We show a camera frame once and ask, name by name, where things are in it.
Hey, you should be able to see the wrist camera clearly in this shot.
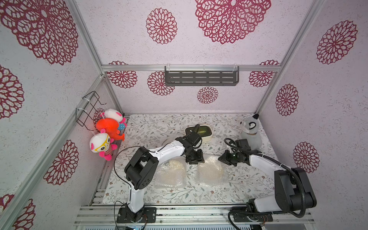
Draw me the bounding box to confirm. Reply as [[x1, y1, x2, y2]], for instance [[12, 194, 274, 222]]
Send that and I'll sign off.
[[235, 139, 251, 151], [187, 124, 201, 139]]

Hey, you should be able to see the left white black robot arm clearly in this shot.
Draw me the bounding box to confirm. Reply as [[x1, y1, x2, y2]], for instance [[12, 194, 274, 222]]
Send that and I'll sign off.
[[124, 132, 205, 214]]

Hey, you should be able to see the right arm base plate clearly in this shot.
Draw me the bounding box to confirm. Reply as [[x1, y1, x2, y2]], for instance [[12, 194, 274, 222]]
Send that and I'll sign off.
[[231, 206, 273, 222]]

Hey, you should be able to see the bubble wrap sheet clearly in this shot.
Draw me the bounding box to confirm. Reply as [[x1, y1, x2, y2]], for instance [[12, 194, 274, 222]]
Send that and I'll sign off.
[[197, 156, 225, 187]]

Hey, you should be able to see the white plush with yellow glasses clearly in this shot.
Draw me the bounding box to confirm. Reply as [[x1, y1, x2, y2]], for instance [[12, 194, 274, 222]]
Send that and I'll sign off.
[[89, 128, 117, 161]]

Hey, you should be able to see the red octopus plush toy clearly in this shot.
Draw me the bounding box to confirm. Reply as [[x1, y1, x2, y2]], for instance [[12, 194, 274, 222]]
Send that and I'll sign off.
[[96, 118, 125, 141]]

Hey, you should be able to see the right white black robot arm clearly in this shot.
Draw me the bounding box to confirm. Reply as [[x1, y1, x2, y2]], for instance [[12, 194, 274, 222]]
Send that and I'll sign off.
[[218, 149, 317, 218]]

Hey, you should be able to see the cream box with dark lid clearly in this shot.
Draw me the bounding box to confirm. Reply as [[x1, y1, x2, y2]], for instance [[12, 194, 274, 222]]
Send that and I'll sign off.
[[185, 124, 213, 142]]

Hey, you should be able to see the grey raccoon plush toy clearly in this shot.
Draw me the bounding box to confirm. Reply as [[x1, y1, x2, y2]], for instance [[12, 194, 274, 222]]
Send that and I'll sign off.
[[240, 114, 262, 150]]

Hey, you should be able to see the black wire wall basket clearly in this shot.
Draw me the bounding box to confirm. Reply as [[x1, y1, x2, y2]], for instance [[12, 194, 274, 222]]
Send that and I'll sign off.
[[75, 91, 106, 132]]

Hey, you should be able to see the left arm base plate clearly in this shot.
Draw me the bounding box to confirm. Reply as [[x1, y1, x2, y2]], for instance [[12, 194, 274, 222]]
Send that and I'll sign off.
[[117, 206, 157, 223]]

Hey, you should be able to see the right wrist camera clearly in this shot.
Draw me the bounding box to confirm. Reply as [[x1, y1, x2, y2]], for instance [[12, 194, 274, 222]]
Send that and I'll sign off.
[[235, 139, 251, 151]]

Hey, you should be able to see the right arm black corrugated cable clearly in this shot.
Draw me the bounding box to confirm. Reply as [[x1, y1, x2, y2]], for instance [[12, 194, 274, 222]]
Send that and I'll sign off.
[[224, 137, 307, 219]]

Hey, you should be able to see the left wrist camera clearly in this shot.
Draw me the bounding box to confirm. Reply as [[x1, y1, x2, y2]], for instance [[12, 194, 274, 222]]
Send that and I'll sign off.
[[187, 124, 201, 139]]

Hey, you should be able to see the grey metal wall shelf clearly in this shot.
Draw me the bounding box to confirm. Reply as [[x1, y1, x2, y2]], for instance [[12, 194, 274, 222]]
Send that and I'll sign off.
[[164, 66, 239, 87]]

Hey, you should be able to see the white pink plush top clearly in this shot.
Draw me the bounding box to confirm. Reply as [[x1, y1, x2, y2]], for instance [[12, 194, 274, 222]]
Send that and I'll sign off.
[[100, 109, 127, 131]]

